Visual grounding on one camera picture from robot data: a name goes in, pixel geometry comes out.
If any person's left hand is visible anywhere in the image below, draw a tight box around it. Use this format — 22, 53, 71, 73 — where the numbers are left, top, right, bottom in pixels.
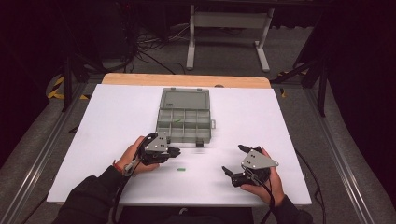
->
115, 135, 161, 175

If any white board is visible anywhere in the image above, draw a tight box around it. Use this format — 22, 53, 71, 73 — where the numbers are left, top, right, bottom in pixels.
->
46, 83, 313, 208

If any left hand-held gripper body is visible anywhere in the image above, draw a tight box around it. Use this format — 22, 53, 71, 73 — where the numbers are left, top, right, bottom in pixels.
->
135, 132, 173, 166

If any bundle of floor cables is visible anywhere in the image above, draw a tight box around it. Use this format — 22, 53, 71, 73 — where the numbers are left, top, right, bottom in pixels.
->
122, 21, 190, 76

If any person's lap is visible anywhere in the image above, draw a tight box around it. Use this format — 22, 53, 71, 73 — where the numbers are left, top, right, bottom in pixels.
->
120, 206, 255, 224

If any white metal stand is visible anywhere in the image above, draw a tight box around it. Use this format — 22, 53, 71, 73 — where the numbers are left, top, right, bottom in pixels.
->
185, 4, 276, 74

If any right hand-held gripper cable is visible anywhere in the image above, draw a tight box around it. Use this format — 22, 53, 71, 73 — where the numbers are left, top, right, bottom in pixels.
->
244, 166, 276, 224

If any red wristband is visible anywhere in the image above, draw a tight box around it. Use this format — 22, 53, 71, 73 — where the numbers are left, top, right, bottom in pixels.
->
112, 160, 124, 175

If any left hand-held gripper cable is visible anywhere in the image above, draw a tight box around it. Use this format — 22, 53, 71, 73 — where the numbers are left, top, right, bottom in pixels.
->
111, 133, 159, 224

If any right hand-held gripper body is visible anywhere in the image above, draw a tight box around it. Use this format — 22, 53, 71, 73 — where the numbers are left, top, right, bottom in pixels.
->
231, 145, 280, 189

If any aluminium floor rail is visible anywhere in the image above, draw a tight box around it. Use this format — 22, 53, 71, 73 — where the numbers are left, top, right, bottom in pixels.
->
0, 82, 92, 224
303, 88, 376, 224

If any black floor cable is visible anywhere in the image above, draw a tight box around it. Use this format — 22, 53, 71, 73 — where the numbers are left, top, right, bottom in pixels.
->
293, 148, 327, 224

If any black metal stand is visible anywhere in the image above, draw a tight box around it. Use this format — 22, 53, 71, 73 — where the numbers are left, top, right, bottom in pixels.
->
59, 46, 106, 114
270, 59, 331, 119

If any grey plastic compartment box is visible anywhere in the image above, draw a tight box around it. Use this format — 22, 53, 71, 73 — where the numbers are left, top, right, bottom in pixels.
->
154, 87, 217, 148

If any person's right hand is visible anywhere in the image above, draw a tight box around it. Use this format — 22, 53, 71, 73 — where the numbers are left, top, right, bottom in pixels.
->
240, 147, 286, 207

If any wooden table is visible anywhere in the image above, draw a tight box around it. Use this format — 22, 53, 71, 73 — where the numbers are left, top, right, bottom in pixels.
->
101, 73, 272, 90

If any yellow black floor tape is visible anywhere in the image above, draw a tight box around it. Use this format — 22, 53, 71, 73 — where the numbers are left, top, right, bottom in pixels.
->
46, 75, 92, 101

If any hand-held gripper cable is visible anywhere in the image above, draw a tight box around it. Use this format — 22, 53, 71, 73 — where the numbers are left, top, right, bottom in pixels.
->
111, 133, 159, 224
244, 166, 276, 224

